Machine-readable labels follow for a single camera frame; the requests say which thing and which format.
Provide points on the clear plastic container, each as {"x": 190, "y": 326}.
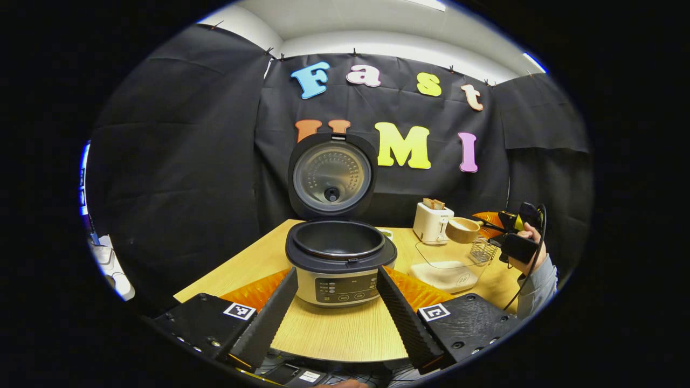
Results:
{"x": 447, "y": 253}

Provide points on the wooden spoon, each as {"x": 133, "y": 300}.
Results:
{"x": 462, "y": 230}

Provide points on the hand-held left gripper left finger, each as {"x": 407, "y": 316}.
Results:
{"x": 269, "y": 320}

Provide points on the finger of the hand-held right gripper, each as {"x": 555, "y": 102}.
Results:
{"x": 488, "y": 226}

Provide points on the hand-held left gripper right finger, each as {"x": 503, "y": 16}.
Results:
{"x": 407, "y": 323}

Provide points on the white toaster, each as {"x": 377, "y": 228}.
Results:
{"x": 428, "y": 223}

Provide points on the white blurred object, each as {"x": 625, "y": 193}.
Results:
{"x": 113, "y": 269}

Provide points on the grey rice cooker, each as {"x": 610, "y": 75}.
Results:
{"x": 337, "y": 250}

